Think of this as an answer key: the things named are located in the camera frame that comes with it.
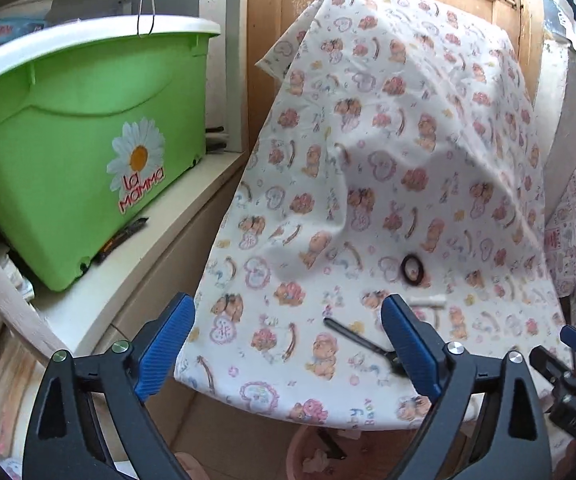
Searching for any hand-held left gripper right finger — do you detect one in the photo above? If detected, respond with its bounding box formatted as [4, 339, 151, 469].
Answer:
[381, 294, 553, 480]

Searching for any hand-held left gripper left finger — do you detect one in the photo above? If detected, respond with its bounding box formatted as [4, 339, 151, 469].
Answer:
[23, 292, 197, 480]

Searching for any black hand tool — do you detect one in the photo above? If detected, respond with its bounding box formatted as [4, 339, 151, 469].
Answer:
[323, 316, 406, 376]

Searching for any white tissue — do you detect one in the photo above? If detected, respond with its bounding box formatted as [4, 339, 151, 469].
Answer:
[304, 449, 333, 473]

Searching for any pink wastebasket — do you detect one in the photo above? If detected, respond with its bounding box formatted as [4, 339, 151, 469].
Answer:
[288, 422, 473, 480]

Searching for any white shelf unit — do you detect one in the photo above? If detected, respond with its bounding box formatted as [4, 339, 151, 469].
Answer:
[0, 0, 249, 361]

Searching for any black pen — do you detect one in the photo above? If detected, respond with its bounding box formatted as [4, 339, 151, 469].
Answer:
[92, 217, 149, 265]

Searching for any white wooden slat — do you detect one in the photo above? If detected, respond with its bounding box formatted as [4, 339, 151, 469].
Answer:
[0, 215, 69, 361]

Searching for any green plastic storage box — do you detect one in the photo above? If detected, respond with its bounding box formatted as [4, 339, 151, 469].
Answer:
[0, 15, 222, 292]

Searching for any bear print cloth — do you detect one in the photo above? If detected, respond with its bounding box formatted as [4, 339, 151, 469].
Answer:
[174, 0, 573, 431]

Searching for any blue patterned cloth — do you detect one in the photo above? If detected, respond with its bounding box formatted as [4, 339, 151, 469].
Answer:
[542, 0, 576, 41]

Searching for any white blue package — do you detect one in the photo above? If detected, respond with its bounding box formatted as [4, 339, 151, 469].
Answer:
[0, 0, 55, 50]

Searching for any black rubber ring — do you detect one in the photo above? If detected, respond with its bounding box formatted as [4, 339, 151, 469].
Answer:
[399, 255, 425, 286]

